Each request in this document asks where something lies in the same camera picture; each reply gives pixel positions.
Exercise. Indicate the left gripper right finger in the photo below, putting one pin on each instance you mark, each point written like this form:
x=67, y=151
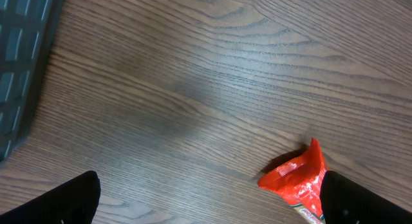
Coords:
x=346, y=202

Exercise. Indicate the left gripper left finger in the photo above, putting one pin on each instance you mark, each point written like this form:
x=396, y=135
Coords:
x=73, y=202

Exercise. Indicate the long orange pasta packet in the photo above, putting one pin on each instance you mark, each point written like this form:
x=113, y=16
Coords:
x=298, y=182

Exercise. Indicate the grey plastic mesh basket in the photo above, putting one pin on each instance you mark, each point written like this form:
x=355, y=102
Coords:
x=27, y=32

